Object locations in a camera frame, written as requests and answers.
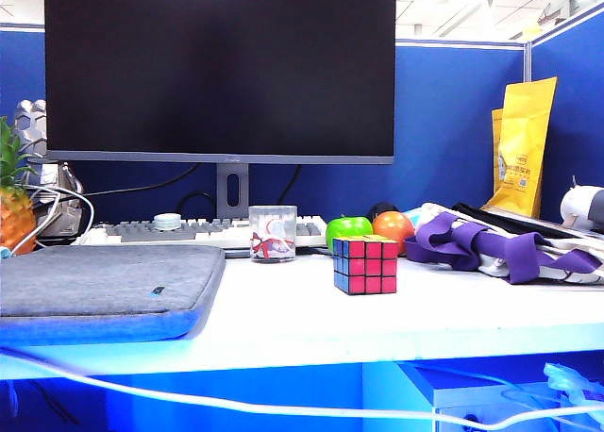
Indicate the black flat case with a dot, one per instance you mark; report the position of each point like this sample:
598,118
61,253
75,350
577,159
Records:
505,220

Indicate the silver partition post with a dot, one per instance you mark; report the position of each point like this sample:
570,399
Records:
527,61

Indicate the teal patterned pouch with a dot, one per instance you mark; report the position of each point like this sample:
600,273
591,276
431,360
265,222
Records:
414,217

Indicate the silver robot figure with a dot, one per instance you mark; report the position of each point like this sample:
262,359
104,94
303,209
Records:
30,121

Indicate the toy pineapple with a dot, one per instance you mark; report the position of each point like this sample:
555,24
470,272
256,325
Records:
16,220

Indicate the green apple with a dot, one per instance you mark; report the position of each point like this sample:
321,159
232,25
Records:
349,231

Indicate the grey felt laptop sleeve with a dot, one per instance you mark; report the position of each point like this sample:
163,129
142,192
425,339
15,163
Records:
104,281

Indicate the clear plastic wrap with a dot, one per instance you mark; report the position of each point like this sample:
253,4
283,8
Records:
566,380

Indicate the white box under desk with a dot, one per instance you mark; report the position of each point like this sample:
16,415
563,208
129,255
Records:
472,399

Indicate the white and grey keyboard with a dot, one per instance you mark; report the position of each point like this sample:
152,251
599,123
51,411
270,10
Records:
198,231

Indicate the black computer monitor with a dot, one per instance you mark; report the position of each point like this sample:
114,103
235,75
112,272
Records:
217,64

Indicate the orange round fruit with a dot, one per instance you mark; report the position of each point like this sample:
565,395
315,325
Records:
394,229

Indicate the clear glass with red ribbon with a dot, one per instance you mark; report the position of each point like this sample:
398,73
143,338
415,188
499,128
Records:
273,234

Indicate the small yellow paper pouch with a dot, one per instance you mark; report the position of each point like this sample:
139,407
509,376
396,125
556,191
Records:
497,144

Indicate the white and grey handheld device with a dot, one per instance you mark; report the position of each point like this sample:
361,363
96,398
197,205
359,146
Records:
582,205

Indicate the multicoloured Rubik's cube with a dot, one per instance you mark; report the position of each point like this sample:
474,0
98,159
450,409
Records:
365,267

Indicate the black computer mouse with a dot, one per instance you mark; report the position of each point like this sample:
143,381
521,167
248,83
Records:
380,209

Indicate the small white round jar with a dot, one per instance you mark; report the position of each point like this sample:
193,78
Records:
166,220

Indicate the large yellow paper pouch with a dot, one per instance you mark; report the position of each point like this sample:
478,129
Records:
521,149

